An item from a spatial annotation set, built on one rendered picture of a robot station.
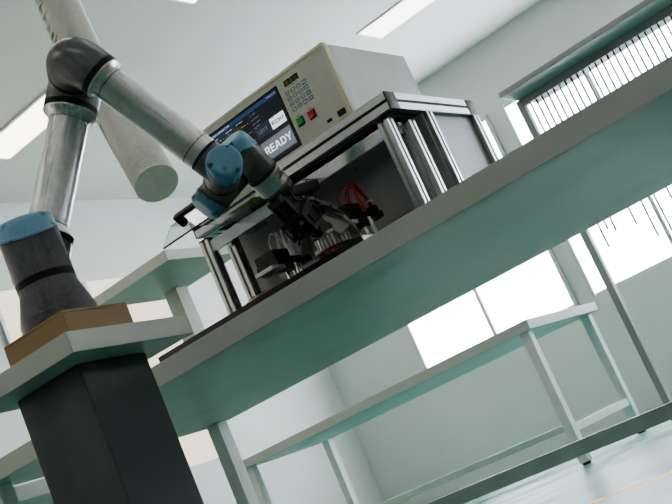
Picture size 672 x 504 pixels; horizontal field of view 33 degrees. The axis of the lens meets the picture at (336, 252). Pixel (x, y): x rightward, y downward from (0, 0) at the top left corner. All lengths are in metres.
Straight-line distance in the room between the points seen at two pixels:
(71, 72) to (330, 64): 0.68
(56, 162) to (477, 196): 0.89
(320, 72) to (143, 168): 1.35
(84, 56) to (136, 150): 1.71
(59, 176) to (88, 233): 6.71
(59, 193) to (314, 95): 0.72
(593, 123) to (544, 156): 0.11
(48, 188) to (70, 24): 2.13
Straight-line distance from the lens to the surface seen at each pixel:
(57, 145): 2.42
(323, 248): 2.51
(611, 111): 1.98
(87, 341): 1.99
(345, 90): 2.71
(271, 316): 2.36
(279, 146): 2.82
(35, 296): 2.16
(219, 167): 2.25
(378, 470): 10.42
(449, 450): 9.98
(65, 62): 2.37
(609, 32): 5.94
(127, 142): 4.09
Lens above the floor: 0.30
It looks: 12 degrees up
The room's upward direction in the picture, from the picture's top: 24 degrees counter-clockwise
